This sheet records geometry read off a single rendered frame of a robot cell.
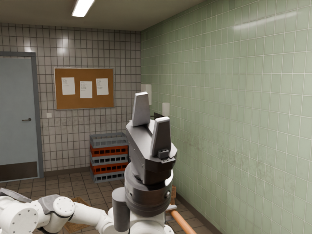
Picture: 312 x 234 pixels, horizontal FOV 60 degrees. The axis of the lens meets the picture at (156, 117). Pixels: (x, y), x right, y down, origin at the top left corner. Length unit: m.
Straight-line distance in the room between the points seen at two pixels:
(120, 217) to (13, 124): 4.57
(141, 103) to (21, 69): 4.57
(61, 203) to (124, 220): 0.49
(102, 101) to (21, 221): 4.48
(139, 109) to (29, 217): 0.37
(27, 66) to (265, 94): 3.79
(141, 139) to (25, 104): 4.60
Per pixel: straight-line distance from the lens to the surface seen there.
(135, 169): 0.47
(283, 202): 2.43
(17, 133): 5.08
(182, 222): 1.18
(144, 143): 0.43
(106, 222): 1.12
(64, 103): 5.00
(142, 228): 0.53
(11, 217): 0.68
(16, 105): 5.01
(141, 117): 0.47
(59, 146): 5.15
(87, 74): 5.02
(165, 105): 3.99
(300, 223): 2.38
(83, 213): 1.10
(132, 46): 5.24
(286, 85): 2.26
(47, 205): 1.02
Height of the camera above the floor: 1.79
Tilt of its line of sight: 9 degrees down
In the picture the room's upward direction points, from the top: straight up
